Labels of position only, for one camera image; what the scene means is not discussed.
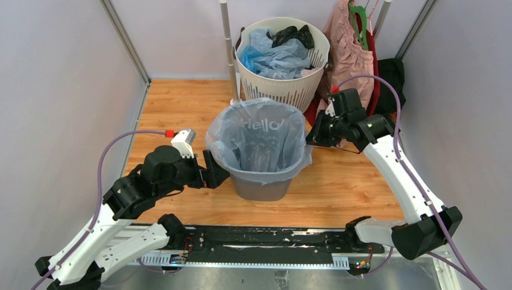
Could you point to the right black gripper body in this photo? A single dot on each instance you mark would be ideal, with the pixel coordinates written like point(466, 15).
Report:
point(328, 129)

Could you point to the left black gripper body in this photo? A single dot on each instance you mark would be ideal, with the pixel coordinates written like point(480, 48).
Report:
point(191, 173)

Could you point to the grey mesh trash bin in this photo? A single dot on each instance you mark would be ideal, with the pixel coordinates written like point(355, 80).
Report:
point(257, 191)

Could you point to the white slotted laundry basket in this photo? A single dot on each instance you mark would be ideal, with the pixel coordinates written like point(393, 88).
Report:
point(298, 92)

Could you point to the light blue plastic bag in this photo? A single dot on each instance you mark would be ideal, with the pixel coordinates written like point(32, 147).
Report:
point(260, 140)

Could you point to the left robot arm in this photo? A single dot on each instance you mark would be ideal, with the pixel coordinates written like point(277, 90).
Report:
point(164, 173)

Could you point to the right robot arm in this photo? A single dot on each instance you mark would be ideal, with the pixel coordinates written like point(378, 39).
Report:
point(428, 224)

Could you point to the pink plastic bag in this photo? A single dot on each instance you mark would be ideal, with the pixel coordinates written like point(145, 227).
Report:
point(309, 71)

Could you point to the white rack base foot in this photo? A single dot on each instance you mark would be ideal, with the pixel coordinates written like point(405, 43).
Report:
point(236, 87)

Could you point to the crumpled pale blue bag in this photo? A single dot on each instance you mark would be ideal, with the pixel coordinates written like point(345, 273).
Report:
point(284, 62)

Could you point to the black plastic bag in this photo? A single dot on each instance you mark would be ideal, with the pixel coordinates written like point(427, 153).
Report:
point(303, 34)

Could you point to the bright blue plastic bag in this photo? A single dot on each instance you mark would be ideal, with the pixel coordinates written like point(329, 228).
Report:
point(248, 57)

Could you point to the green clothes hanger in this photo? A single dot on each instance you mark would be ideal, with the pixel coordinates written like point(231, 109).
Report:
point(358, 19)

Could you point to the silver clothes rack pole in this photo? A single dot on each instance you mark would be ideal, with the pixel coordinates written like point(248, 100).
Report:
point(227, 37)

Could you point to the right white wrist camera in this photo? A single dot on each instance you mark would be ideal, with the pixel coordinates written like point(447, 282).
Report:
point(330, 109)

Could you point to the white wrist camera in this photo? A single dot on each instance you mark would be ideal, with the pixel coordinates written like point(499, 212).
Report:
point(182, 141)
point(330, 109)

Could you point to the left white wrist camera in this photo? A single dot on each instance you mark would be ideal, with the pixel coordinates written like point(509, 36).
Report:
point(182, 141)

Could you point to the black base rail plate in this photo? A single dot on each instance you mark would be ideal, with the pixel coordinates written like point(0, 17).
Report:
point(267, 245)

